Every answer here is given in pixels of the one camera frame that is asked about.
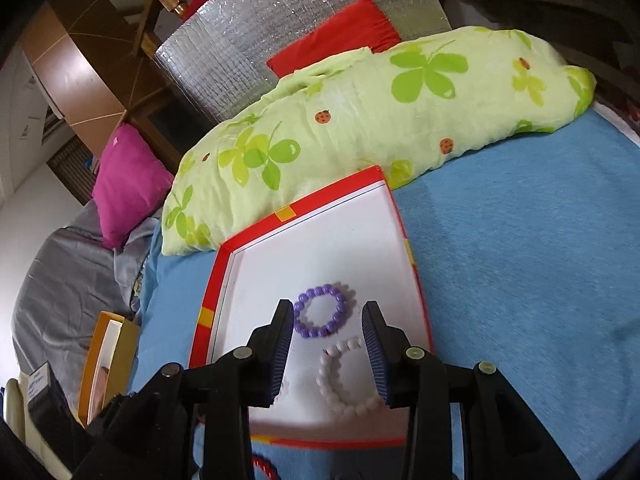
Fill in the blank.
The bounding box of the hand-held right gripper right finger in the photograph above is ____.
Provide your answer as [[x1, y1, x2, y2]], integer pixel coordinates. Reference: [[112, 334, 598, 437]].
[[361, 301, 581, 480]]

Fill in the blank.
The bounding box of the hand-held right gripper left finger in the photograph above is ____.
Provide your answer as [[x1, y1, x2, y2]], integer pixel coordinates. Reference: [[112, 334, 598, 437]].
[[75, 299, 296, 480]]

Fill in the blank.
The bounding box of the white bead bracelet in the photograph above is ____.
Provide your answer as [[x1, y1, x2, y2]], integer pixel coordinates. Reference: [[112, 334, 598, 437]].
[[317, 336, 388, 417]]

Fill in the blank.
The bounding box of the red cardboard box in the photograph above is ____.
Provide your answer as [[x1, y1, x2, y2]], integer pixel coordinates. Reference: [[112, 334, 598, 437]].
[[187, 164, 435, 448]]

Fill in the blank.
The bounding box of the red bead bracelet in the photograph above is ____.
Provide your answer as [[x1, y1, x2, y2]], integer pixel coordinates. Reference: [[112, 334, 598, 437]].
[[250, 452, 281, 480]]

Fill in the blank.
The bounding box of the blue blanket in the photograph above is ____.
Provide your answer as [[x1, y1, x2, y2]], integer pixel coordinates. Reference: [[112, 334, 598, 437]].
[[125, 105, 640, 480]]

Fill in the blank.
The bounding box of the orange cardboard box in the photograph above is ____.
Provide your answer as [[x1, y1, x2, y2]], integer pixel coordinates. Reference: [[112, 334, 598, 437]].
[[77, 310, 142, 428]]

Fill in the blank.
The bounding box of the magenta cushion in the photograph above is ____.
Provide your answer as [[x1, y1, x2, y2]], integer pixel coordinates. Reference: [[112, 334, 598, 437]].
[[92, 124, 175, 251]]

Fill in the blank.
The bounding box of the grey blanket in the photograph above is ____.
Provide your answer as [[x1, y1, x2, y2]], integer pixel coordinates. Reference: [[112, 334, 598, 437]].
[[10, 200, 161, 376]]

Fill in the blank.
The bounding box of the black box with white label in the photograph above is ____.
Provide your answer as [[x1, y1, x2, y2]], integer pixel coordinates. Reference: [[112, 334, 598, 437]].
[[26, 362, 92, 442]]

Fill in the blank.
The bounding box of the green floral pillow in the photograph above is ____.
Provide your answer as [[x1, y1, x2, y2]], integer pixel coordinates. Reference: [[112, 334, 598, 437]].
[[161, 25, 598, 257]]

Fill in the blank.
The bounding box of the silver insulation sheet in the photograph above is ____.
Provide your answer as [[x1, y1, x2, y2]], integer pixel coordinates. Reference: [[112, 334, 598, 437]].
[[152, 0, 451, 126]]

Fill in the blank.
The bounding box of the red cushion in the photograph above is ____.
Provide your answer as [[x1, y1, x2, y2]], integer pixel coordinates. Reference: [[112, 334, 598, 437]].
[[266, 0, 403, 78]]

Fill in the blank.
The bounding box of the wooden chair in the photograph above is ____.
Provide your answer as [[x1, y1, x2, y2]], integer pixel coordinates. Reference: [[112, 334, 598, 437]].
[[131, 0, 211, 61]]

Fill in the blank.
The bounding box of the purple bead bracelet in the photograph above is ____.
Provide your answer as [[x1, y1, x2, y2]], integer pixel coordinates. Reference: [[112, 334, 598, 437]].
[[294, 282, 357, 339]]

